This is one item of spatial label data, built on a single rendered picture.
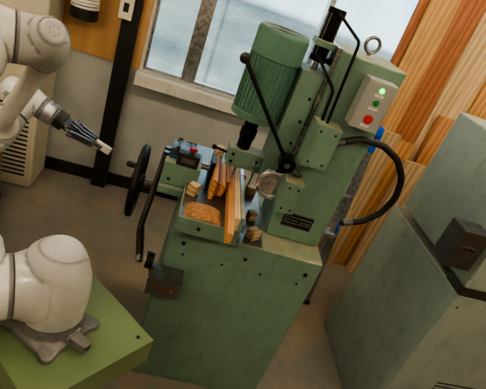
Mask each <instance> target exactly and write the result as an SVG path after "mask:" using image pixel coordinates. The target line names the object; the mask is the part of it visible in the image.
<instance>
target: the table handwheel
mask: <svg viewBox="0 0 486 389"><path fill-rule="evenodd" d="M150 152H151V146H150V145H149V144H145V145H144V146H143V148H142V150H141V152H140V155H139V157H138V160H137V163H136V166H135V168H134V172H133V174H132V177H131V179H130V186H129V190H128V193H127V199H126V202H125V206H124V214H125V216H127V217H130V216H131V215H132V214H133V210H134V209H135V206H136V203H137V199H138V197H139V194H140V190H141V188H143V187H145V188H149V189H150V188H151V186H152V183H153V181H154V180H151V179H149V178H146V175H145V174H146V171H147V165H148V162H149V159H150Z"/></svg>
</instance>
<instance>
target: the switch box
mask: <svg viewBox="0 0 486 389"><path fill-rule="evenodd" d="M380 88H384V89H385V93H384V94H379V89H380ZM398 90H399V88H398V87H397V86H396V85H394V84H393V83H391V82H388V81H386V80H384V79H380V78H377V77H375V76H371V75H369V74H366V75H365V77H364V79H363V81H362V83H361V85H360V87H359V89H358V91H357V93H356V96H355V98H354V100H353V102H352V104H351V106H350V108H349V110H348V112H347V115H346V117H345V121H346V122H347V123H348V125H350V126H352V127H356V128H359V129H361V130H365V131H368V132H370V133H373V134H375V133H376V132H377V130H378V128H379V126H380V124H381V123H382V121H383V118H384V117H385V115H386V112H387V111H388V109H389V108H390V105H391V103H392V102H393V99H394V97H395V96H396V94H397V92H398ZM375 94H379V95H381V96H384V98H383V99H380V98H378V97H375ZM374 100H379V102H380V105H379V106H378V107H374V106H373V105H372V102H373V101H374ZM369 107H374V108H377V109H378V110H377V111H374V110H370V109H368V108H369ZM366 115H371V116H372V117H373V122H372V123H370V124H367V125H369V127H368V128H367V127H363V126H360V124H361V123H364V122H363V118H364V117H365V116H366Z"/></svg>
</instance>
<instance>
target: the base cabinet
mask: <svg viewBox="0 0 486 389"><path fill-rule="evenodd" d="M178 199H179V198H178ZM178 199H177V203H178ZM176 209H177V204H176V206H175V209H174V213H173V215H172V218H171V220H170V225H169V228H168V230H167V235H166V238H165V240H164V245H163V248H162V250H161V253H160V258H159V260H158V263H157V264H160V265H163V266H169V267H172V268H175V269H181V270H184V276H183V281H182V285H181V289H180V292H179V294H178V296H177V300H174V299H168V298H164V297H161V296H155V295H151V294H148V296H147V301H146V304H145V307H144V311H143V316H142V319H141V322H140V325H141V327H142V328H143V329H144V330H145V331H146V332H147V333H148V335H149V336H150V337H151V338H152V339H153V340H154V341H153V344H152V347H151V349H150V352H149V355H148V358H147V361H145V362H144V363H142V364H141V365H139V366H137V367H135V368H134V369H132V370H131V371H135V372H139V373H143V374H150V375H154V376H158V377H165V378H169V379H173V380H177V381H183V382H188V383H192V384H199V385H203V386H207V387H213V388H217V389H256V387H257V386H258V384H259V382H260V380H261V379H262V377H263V375H264V373H265V372H266V370H267V368H268V365H269V364H270V363H271V361H272V358H273V357H274V356H275V353H276V351H277V349H278V348H279V346H280V344H281V342H282V341H283V339H284V337H285V335H286V334H287V332H288V330H289V327H290V326H291V325H292V322H293V320H294V319H295V317H296V315H297V313H298V311H299V310H300V308H301V306H302V304H303V303H304V301H305V298H306V297H307V295H308V294H309V291H310V289H311V288H312V286H313V284H314V283H311V282H306V281H303V280H300V279H294V278H291V277H288V276H283V275H279V274H276V273H273V272H268V271H265V270H261V269H256V268H253V267H250V266H244V265H241V264H237V263H235V262H229V261H226V260H223V259H218V258H215V257H211V256H208V255H202V254H200V253H196V252H191V251H188V250H184V249H179V248H176V247H173V246H169V245H168V243H169V240H170V234H171V230H172V226H173V223H174V216H175V213H176Z"/></svg>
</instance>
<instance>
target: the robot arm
mask: <svg viewBox="0 0 486 389"><path fill-rule="evenodd" d="M70 47H71V44H70V37H69V32H68V30H67V28H66V27H65V26H64V24H63V23H62V22H61V21H60V20H58V19H57V18H55V17H52V16H50V15H36V14H32V13H29V12H23V11H19V10H16V9H13V8H9V7H6V6H4V5H0V76H1V75H2V74H3V73H4V71H5V67H6V65H7V63H14V64H19V65H24V66H26V68H25V70H24V71H23V73H22V75H21V76H20V78H18V77H16V76H7V77H5V78H4V79H3V80H2V81H1V82H0V97H1V98H2V99H3V102H2V104H1V105H0V152H2V151H3V150H5V149H6V148H7V147H9V146H10V144H11V143H12V142H13V141H14V140H15V139H16V138H17V136H18V135H19V134H20V133H21V131H22V128H23V127H24V126H25V124H26V122H27V121H28V120H29V119H30V118H31V117H35V118H36V119H38V120H40V121H42V122H43V123H45V124H46V125H49V124H51V126H53V127H55V128H56V129H57V130H60V129H61V128H62V129H63V130H64V131H65V132H66V136H67V137H71V138H72V139H74V140H77V141H79V142H80V143H82V144H85V145H86V146H88V147H92V146H94V147H96V148H98V149H99V150H101V151H102V152H103V153H105V154H107V155H109V153H110V152H111V150H112V149H113V148H111V147H109V146H108V145H106V144H105V143H103V142H102V141H101V140H99V139H98V136H97V135H96V134H95V133H94V132H92V131H91V129H89V128H88V127H87V126H85V125H84V124H83V123H82V122H81V121H80V120H78V121H75V120H73V119H70V118H69V116H70V115H69V113H67V112H66V111H65V110H61V109H60V108H61V106H60V105H59V104H57V103H55V102H54V101H52V100H51V99H49V98H48V97H47V96H46V95H45V94H44V93H43V92H42V91H41V90H39V87H40V86H41V85H42V83H43V82H44V80H45V79H46V77H47V76H48V75H49V74H51V73H54V72H55V71H56V70H58V69H59V68H60V67H61V66H62V65H63V64H64V63H65V62H66V60H67V58H68V56H69V52H70ZM92 281H93V272H92V269H91V264H90V260H89V256H88V253H87V251H86V249H85V247H84V246H83V244H82V243H81V242H80V241H78V240H77V239H76V238H73V237H71V236H68V235H49V236H46V237H44V238H41V239H40V240H38V241H36V242H34V243H32V244H31V245H30V246H29V248H27V249H23V250H21V251H18V252H14V253H5V245H4V241H3V237H2V236H1V235H0V328H1V329H3V330H6V331H8V332H10V334H12V335H13V336H14V337H15V338H16V339H18V340H19V341H20V342H21V343H22V344H24V345H25V346H26V347H27V348H28V349H30V350H31V351H32V352H33V353H34V354H35V355H36V356H37V357H38V359H39V362H40V363H41V364H45V365H47V364H50V363H52V362H53V361H54V360H55V358H56V357H57V356H58V355H59V354H60V353H62V352H63V351H64V350H66V349H67V348H68V347H71V348H73V349H74V350H77V351H79V352H80V353H86V352H87V351H89V348H90V347H91V344H90V342H89V341H88V340H87V339H86V338H85V337H84V336H85V335H87V334H88V333H90V332H93V331H95V330H97V329H98V328H99V325H100V322H99V320H98V319H96V318H93V317H91V316H89V315H88V314H87V313H85V310H86V307H87V304H88V301H89V295H90V292H91V287H92Z"/></svg>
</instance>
